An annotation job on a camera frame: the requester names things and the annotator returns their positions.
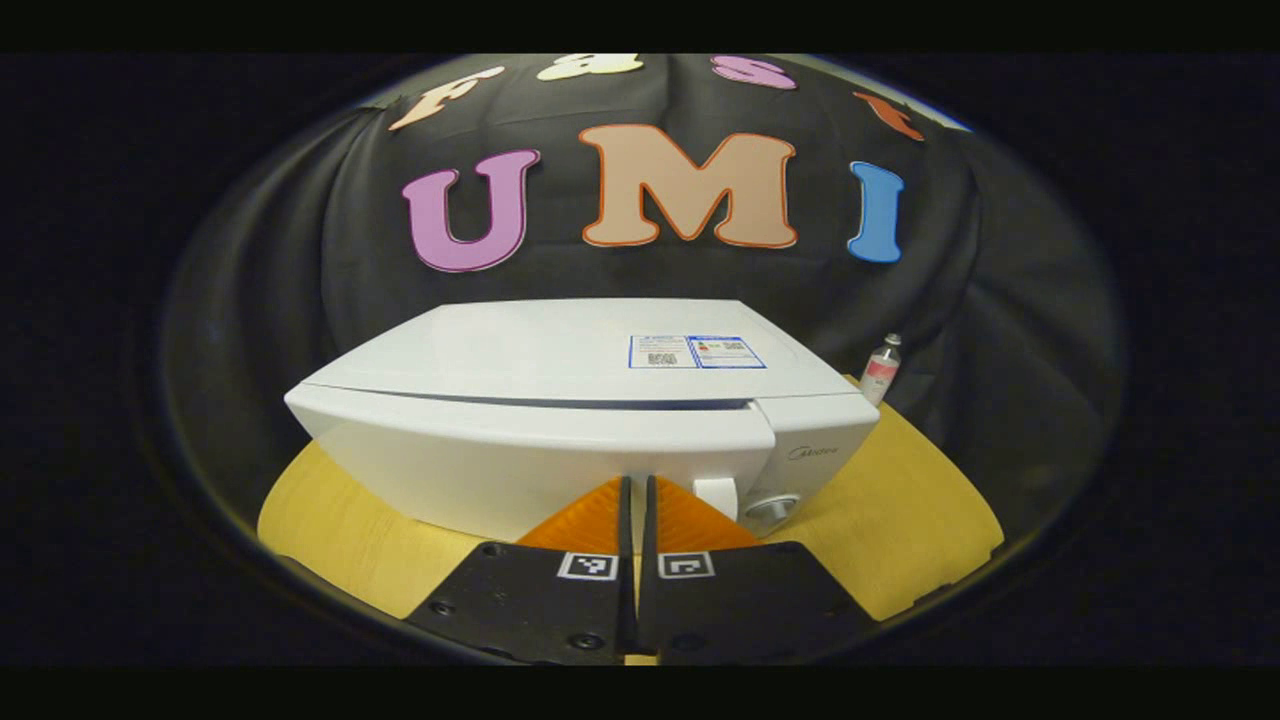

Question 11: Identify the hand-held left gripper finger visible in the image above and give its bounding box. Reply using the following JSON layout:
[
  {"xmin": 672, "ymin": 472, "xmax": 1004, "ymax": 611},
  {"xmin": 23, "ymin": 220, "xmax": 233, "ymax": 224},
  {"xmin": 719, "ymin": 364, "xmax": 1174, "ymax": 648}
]
[
  {"xmin": 405, "ymin": 475, "xmax": 636, "ymax": 666},
  {"xmin": 640, "ymin": 475, "xmax": 881, "ymax": 666}
]

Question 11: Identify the white microwave oven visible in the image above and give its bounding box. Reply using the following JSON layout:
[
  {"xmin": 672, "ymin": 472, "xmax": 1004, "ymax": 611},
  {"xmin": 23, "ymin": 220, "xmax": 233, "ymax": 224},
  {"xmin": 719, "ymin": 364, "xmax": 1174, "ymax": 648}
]
[{"xmin": 283, "ymin": 298, "xmax": 881, "ymax": 546}]

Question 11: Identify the small clear bottle pink label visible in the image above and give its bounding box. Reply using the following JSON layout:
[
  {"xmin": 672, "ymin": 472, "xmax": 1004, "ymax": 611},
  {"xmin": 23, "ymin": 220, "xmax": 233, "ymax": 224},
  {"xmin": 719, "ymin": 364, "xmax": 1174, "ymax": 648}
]
[{"xmin": 860, "ymin": 333, "xmax": 904, "ymax": 406}]

